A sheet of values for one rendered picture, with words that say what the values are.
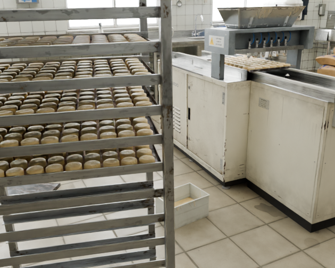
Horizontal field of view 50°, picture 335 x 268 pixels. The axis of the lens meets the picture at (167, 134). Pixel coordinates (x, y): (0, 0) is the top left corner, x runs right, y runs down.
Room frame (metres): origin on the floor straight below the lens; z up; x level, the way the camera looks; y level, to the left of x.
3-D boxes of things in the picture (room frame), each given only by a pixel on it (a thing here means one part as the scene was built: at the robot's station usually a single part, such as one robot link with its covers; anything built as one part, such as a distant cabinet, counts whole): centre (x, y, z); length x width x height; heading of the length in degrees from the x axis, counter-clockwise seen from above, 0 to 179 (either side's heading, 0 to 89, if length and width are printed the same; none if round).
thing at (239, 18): (2.71, -0.68, 1.25); 0.56 x 0.29 x 0.14; 113
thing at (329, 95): (2.76, -0.50, 0.87); 2.01 x 0.03 x 0.07; 23
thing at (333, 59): (5.92, -2.83, 0.47); 0.72 x 0.42 x 0.17; 116
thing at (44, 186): (2.45, 1.19, 0.01); 0.60 x 0.40 x 0.03; 79
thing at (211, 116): (3.15, -0.50, 0.42); 1.28 x 0.72 x 0.84; 23
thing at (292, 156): (2.24, -0.88, 0.45); 0.70 x 0.34 x 0.90; 23
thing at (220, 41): (2.71, -0.68, 1.01); 0.72 x 0.33 x 0.34; 113
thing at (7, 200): (1.36, 0.38, 0.60); 0.64 x 0.03 x 0.03; 101
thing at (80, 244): (1.36, 0.38, 0.33); 0.64 x 0.03 x 0.03; 101
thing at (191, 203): (2.12, -0.09, 0.08); 0.30 x 0.22 x 0.16; 123
